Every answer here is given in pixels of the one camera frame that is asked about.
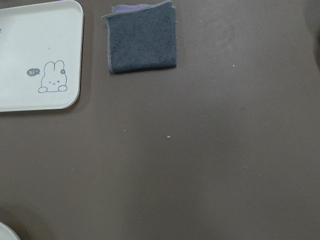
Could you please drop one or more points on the cream rabbit tray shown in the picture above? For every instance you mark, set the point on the cream rabbit tray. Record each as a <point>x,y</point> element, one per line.
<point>40,56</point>

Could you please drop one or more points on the grey folded cloth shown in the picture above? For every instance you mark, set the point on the grey folded cloth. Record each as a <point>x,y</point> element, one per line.
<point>141,37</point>

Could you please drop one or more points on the cream round plate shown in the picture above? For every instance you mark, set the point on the cream round plate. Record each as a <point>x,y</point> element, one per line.
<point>6,233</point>

